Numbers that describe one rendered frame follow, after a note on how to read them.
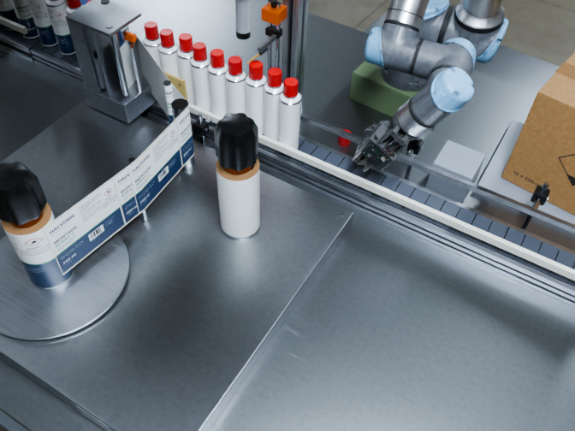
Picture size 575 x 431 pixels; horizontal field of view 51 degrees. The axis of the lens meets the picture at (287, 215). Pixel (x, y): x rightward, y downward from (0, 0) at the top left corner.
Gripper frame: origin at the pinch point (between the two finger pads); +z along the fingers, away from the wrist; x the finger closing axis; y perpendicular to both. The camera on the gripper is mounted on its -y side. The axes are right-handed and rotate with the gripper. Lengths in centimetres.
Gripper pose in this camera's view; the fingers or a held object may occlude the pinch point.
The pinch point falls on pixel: (360, 158)
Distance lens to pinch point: 143.3
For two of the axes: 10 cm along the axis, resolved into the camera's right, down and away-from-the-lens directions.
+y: -5.1, 6.4, -5.7
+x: 7.3, 6.8, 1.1
